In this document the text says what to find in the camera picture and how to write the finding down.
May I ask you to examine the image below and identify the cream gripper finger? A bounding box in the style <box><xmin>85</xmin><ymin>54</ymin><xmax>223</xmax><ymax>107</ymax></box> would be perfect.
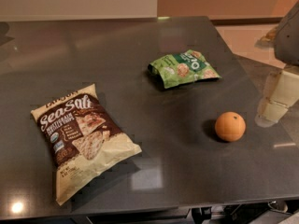
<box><xmin>255</xmin><ymin>65</ymin><xmax>299</xmax><ymax>128</ymax></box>

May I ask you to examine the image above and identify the orange fruit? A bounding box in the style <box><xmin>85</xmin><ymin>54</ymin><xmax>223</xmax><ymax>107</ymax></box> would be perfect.
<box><xmin>215</xmin><ymin>112</ymin><xmax>246</xmax><ymax>142</ymax></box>

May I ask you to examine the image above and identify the green snack bag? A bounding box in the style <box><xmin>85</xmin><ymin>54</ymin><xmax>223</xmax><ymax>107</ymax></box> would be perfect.
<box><xmin>148</xmin><ymin>49</ymin><xmax>221</xmax><ymax>89</ymax></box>

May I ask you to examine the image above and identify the sea salt chips bag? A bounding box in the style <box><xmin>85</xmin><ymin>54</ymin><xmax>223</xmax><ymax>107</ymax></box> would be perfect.
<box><xmin>31</xmin><ymin>85</ymin><xmax>142</xmax><ymax>205</ymax></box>

